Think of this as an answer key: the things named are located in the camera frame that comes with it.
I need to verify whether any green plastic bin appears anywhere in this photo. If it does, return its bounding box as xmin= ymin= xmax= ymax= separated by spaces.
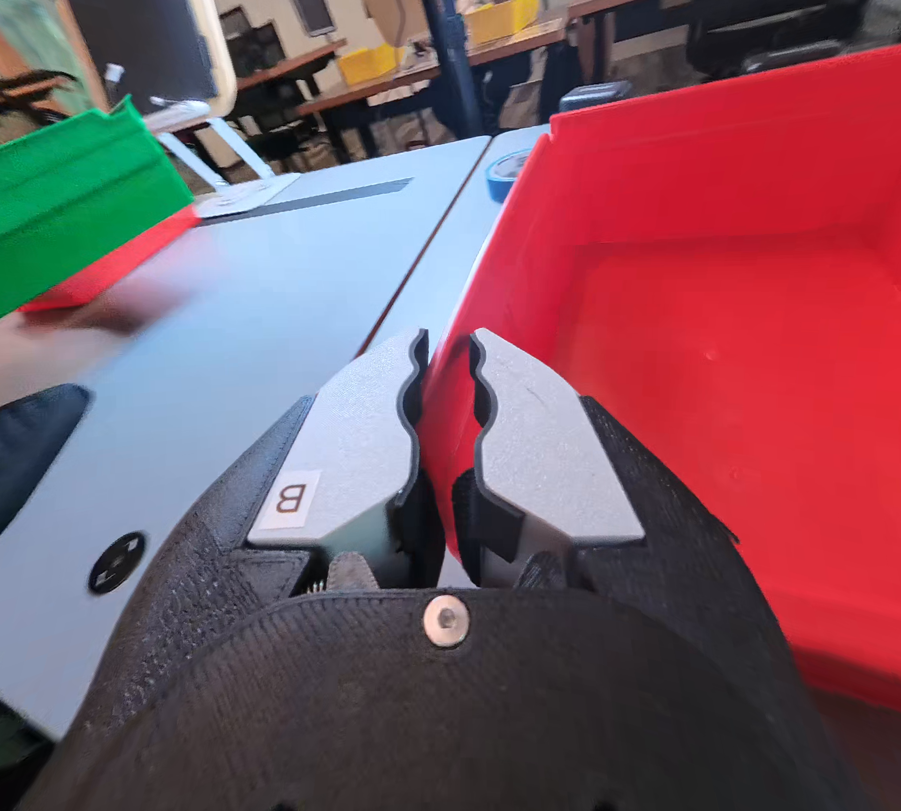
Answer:
xmin=0 ymin=95 xmax=194 ymax=319

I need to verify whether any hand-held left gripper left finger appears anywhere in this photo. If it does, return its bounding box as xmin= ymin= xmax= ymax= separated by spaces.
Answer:
xmin=246 ymin=329 xmax=430 ymax=588

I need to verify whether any black panel on wooden board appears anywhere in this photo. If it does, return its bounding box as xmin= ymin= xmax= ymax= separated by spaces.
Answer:
xmin=35 ymin=0 xmax=237 ymax=119

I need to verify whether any dark rounded pad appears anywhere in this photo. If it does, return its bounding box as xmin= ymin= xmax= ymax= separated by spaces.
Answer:
xmin=0 ymin=383 xmax=94 ymax=534

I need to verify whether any round black desk grommet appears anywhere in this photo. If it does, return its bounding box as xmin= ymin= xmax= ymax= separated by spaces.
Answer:
xmin=88 ymin=531 xmax=147 ymax=595

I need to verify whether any blue tape roll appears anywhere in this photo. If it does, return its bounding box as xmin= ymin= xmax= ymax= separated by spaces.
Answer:
xmin=486 ymin=148 xmax=532 ymax=203

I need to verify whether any dark grey case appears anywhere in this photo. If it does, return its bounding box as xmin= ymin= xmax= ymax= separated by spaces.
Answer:
xmin=558 ymin=81 xmax=632 ymax=117

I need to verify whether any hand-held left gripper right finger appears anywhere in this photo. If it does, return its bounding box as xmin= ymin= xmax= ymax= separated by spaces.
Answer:
xmin=452 ymin=327 xmax=646 ymax=588

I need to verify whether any black board on white stand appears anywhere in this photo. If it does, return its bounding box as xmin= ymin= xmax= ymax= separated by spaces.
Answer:
xmin=144 ymin=97 xmax=304 ymax=221

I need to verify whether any red plastic bin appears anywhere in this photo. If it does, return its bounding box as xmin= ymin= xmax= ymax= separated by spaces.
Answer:
xmin=17 ymin=206 xmax=201 ymax=314
xmin=419 ymin=44 xmax=901 ymax=713

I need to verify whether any black office chair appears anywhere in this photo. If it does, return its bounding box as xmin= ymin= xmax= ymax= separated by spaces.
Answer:
xmin=685 ymin=0 xmax=881 ymax=82

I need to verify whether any yellow plastic bin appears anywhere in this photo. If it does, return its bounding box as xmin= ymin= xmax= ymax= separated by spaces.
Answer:
xmin=336 ymin=43 xmax=407 ymax=87
xmin=465 ymin=0 xmax=541 ymax=46

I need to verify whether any tan chair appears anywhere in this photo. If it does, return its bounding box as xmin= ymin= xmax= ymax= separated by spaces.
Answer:
xmin=361 ymin=0 xmax=432 ymax=46

